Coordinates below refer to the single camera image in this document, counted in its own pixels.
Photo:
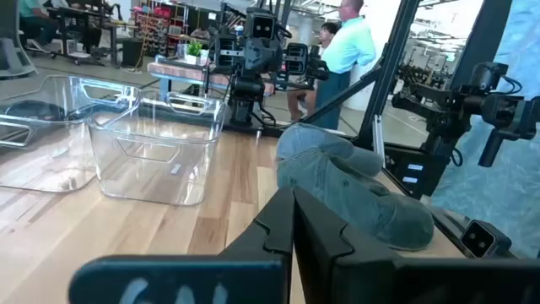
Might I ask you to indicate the black table-edge camera box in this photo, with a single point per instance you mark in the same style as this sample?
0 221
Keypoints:
478 238

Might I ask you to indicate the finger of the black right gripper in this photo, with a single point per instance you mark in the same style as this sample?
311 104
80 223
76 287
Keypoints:
225 52
296 58

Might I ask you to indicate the grey knitted beanie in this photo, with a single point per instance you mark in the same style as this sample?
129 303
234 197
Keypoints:
363 207

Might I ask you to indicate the grey-green baseball cap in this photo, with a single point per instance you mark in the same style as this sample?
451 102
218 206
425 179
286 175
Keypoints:
314 141

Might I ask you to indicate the pale blue plastic sheet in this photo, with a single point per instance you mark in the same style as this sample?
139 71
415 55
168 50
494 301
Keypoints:
506 190

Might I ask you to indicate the black desk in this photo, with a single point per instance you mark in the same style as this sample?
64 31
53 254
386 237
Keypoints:
90 14

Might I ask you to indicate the clear plastic bin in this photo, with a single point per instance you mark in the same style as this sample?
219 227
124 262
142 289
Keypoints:
42 169
160 177

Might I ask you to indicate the grey chair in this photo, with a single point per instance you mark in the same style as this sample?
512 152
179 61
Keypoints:
12 59

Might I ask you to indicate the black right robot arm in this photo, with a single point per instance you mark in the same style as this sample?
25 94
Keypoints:
246 101

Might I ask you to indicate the blue-framed wooden table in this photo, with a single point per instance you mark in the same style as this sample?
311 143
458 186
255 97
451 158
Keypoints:
177 72

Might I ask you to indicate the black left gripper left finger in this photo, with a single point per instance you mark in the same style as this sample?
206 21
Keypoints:
190 278

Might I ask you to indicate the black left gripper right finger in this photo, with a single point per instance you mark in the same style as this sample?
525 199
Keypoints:
379 283

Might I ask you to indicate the person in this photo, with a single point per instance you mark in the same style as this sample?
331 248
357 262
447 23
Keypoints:
329 31
31 12
346 46

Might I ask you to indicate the small potted plant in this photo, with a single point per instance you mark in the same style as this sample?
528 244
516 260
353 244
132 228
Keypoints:
194 48

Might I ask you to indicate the black waste bin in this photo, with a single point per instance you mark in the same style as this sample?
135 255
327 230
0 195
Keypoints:
133 52

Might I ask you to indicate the shelf with coloured bins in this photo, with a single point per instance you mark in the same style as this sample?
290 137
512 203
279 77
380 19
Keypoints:
156 29

